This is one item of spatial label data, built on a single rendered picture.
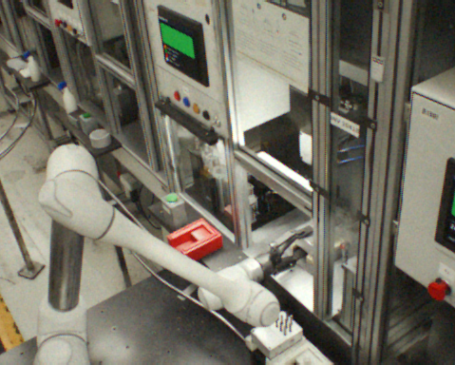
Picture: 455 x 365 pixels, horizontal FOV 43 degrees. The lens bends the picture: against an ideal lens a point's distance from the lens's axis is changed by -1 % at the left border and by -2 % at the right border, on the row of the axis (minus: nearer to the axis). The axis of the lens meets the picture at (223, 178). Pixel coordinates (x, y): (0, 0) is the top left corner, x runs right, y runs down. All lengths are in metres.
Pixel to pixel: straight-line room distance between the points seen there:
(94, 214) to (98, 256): 2.08
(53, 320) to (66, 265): 0.22
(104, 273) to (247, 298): 1.92
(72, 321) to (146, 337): 0.33
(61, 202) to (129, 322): 0.85
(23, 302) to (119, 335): 1.35
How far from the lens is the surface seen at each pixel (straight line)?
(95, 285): 3.40
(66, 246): 1.76
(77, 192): 1.50
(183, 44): 1.78
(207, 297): 1.76
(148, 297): 2.29
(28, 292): 3.51
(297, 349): 1.81
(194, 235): 2.10
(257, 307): 1.62
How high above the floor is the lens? 2.31
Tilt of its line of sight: 35 degrees down
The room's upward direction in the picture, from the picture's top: 6 degrees counter-clockwise
